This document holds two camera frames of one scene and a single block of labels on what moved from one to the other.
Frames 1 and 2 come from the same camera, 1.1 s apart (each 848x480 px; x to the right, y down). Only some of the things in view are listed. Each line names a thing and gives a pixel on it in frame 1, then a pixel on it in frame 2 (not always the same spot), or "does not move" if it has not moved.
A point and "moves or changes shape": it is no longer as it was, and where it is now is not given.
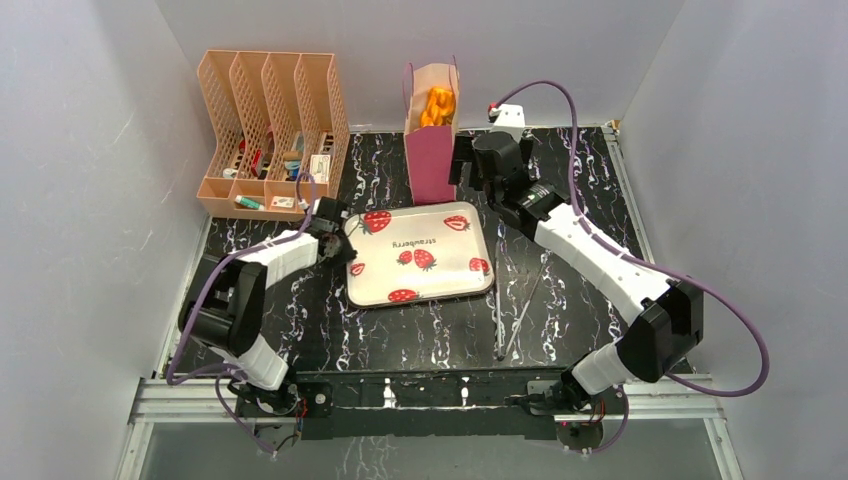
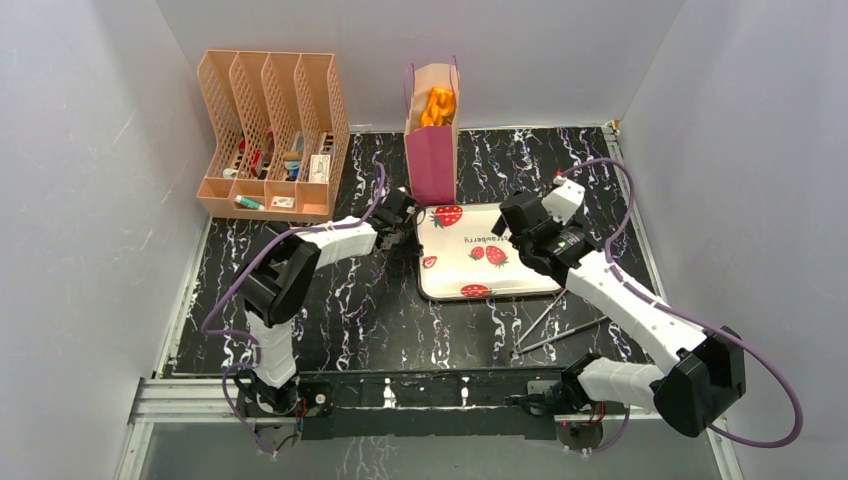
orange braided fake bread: [439, 109] does not move
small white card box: [283, 201] does not move
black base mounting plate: [381, 403] does not move
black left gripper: [349, 255] -> [414, 249]
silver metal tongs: [502, 353] -> [516, 351]
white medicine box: [320, 167] does not move
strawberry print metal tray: [416, 252] moves or changes shape
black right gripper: [465, 162] -> [515, 221]
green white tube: [248, 202] does not move
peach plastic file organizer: [281, 131] does not move
